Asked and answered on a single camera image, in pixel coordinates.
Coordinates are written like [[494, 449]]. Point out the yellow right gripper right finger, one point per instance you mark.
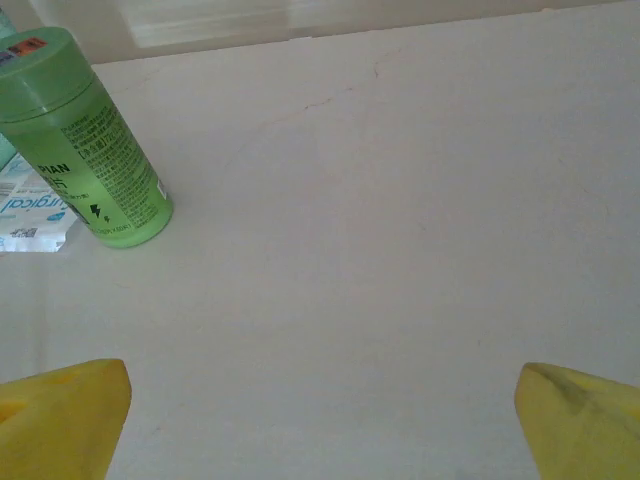
[[585, 430]]

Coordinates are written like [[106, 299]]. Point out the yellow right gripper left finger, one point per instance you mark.
[[60, 425]]

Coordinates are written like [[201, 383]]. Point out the green cylindrical bottle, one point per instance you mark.
[[115, 190]]

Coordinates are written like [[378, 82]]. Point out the white blue surgical mask packet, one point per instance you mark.
[[30, 220]]

